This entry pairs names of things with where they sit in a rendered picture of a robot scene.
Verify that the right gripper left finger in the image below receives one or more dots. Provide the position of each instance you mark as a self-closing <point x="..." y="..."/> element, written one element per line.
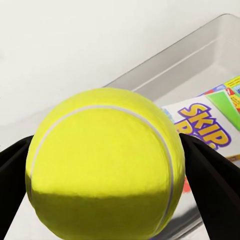
<point x="12" y="181"/>

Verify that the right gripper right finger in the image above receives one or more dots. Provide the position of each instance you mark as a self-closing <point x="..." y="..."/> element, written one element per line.
<point x="215" y="183"/>

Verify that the board game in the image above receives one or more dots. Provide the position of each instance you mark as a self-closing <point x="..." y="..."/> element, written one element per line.
<point x="213" y="117"/>
<point x="231" y="86"/>

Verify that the desk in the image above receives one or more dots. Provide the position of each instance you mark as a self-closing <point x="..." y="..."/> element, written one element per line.
<point x="26" y="225"/>

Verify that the tennis ball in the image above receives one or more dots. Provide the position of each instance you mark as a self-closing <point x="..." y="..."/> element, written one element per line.
<point x="105" y="164"/>

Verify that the toy box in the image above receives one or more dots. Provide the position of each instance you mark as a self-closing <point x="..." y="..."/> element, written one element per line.
<point x="192" y="66"/>

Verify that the jigsaw puzzle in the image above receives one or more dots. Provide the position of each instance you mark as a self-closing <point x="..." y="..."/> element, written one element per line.
<point x="186" y="187"/>

